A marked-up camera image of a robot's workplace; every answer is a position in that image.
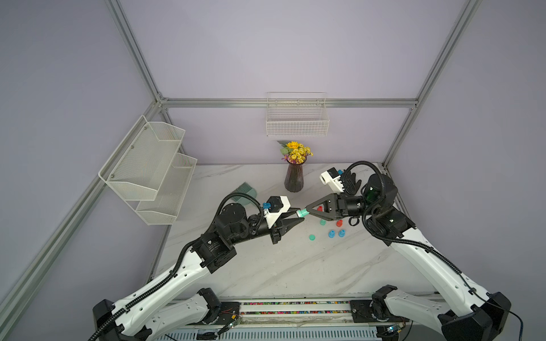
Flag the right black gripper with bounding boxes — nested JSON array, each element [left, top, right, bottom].
[[306, 195, 378, 221]]

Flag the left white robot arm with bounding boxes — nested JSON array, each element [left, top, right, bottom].
[[90, 193, 308, 340]]

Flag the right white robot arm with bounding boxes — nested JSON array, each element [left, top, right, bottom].
[[299, 161, 512, 340]]

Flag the black yellow work glove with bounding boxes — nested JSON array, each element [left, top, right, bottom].
[[344, 172, 362, 196]]

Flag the dark glass vase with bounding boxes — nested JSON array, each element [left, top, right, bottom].
[[284, 163, 304, 193]]

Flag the green dustpan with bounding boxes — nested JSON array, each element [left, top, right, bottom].
[[234, 182, 257, 198]]

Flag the yellow flower bouquet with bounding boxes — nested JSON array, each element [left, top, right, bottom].
[[278, 141, 314, 165]]

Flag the lower white mesh shelf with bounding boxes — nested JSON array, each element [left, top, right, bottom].
[[136, 153, 198, 225]]

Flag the white mesh shelf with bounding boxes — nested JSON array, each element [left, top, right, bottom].
[[98, 116, 185, 201], [136, 153, 198, 225]]

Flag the upper white mesh shelf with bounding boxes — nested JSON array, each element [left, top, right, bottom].
[[98, 116, 185, 201]]

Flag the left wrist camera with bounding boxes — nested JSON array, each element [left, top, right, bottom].
[[262, 196, 291, 229]]

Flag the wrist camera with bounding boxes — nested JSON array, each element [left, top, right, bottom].
[[262, 196, 291, 229], [320, 167, 346, 194]]

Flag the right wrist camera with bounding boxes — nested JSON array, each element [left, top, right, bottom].
[[320, 167, 346, 194]]

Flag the white wire wall basket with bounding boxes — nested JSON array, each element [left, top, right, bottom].
[[266, 92, 330, 138]]

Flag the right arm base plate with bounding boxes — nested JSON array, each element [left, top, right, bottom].
[[349, 298, 408, 323]]

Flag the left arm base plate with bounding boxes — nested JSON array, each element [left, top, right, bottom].
[[190, 301, 241, 326]]

